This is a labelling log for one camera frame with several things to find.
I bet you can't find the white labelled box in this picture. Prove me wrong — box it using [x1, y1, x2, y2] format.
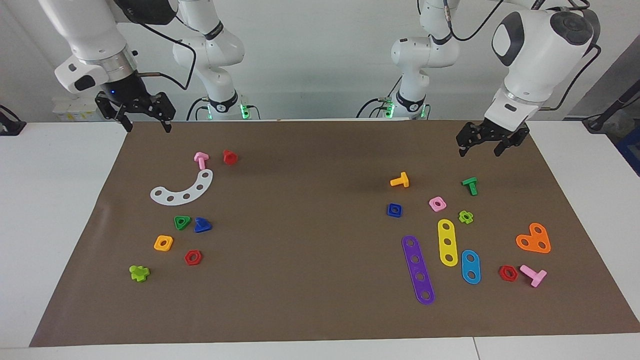
[52, 96, 99, 123]

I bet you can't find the white curved perforated strip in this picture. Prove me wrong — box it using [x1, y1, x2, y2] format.
[150, 169, 214, 206]

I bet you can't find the yellow three-hole plastic strip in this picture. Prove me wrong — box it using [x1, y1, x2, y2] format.
[437, 218, 459, 267]

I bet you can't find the orange heart-shaped plastic plate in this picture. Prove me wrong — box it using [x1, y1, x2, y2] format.
[515, 222, 552, 254]

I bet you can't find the black clamp device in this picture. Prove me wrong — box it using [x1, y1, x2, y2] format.
[0, 104, 27, 137]

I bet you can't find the blue two-hole plastic strip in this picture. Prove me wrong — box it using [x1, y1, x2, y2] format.
[460, 249, 482, 285]

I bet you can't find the purple four-hole plastic strip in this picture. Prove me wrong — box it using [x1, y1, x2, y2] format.
[401, 235, 436, 306]

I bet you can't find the blue crate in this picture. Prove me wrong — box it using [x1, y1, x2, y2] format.
[616, 125, 640, 177]

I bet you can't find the brown table mat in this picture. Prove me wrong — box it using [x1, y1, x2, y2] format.
[29, 119, 640, 347]

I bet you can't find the black base cable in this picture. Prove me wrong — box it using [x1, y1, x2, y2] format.
[356, 97, 396, 119]
[186, 96, 211, 122]

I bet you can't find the black stand with cable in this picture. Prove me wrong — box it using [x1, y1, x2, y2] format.
[582, 82, 640, 132]

